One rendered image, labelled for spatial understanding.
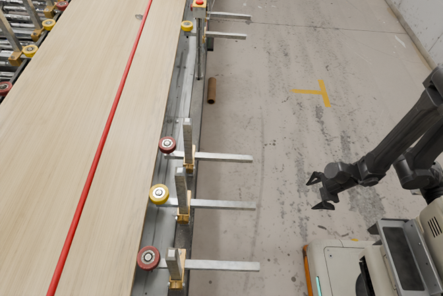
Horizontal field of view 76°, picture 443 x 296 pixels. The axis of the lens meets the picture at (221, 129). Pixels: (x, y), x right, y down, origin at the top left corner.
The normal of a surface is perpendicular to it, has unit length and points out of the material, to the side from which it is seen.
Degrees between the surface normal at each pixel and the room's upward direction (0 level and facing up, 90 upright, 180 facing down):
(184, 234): 0
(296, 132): 0
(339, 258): 0
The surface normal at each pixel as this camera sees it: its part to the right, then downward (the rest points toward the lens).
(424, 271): -1.00, -0.06
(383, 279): -0.07, -0.62
